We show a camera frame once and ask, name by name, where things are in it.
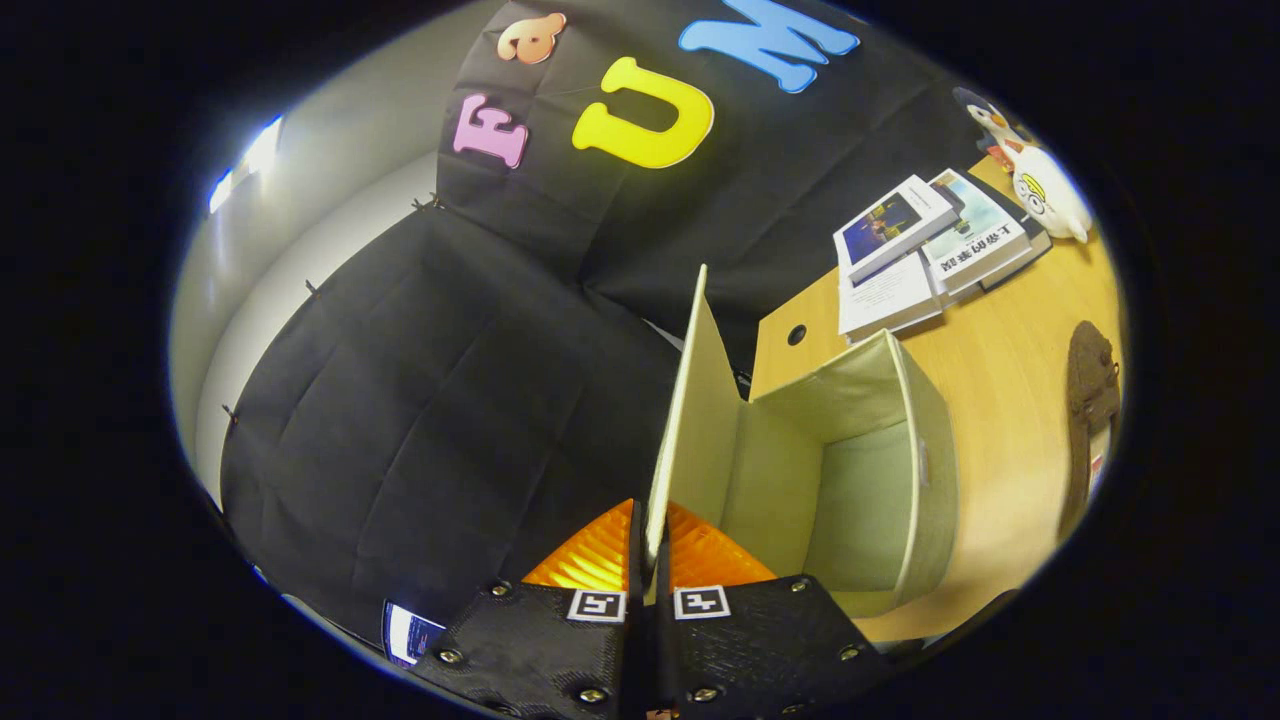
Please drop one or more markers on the green fabric storage box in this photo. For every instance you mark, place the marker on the green fabric storage box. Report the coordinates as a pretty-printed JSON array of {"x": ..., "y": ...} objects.
[{"x": 870, "y": 500}]

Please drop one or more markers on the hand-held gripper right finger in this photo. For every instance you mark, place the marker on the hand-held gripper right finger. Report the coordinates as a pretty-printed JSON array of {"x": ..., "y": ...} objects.
[{"x": 665, "y": 650}]

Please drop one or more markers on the penguin plush toy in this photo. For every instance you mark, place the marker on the penguin plush toy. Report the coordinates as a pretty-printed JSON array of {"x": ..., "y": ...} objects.
[{"x": 990, "y": 120}]

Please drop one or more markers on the brown fuzzy shoe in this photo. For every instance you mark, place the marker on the brown fuzzy shoe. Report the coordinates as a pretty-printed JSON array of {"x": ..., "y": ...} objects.
[{"x": 1090, "y": 390}]

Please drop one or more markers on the white seal plush toy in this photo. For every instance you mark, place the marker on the white seal plush toy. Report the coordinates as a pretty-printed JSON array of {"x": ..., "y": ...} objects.
[{"x": 1050, "y": 195}]

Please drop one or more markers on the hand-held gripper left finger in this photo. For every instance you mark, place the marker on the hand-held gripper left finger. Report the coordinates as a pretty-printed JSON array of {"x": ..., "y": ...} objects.
[{"x": 637, "y": 650}]

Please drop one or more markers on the black book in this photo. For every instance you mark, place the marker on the black book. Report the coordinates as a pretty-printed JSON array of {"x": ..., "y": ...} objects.
[{"x": 1035, "y": 245}]

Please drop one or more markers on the blue and white object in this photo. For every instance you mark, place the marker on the blue and white object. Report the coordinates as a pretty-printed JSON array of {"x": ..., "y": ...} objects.
[{"x": 405, "y": 635}]

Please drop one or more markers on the white book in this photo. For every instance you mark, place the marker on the white book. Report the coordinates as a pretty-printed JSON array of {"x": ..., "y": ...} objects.
[{"x": 885, "y": 295}]

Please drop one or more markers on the book with pale blue cover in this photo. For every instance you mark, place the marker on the book with pale blue cover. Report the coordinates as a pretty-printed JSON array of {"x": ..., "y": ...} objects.
[{"x": 975, "y": 240}]

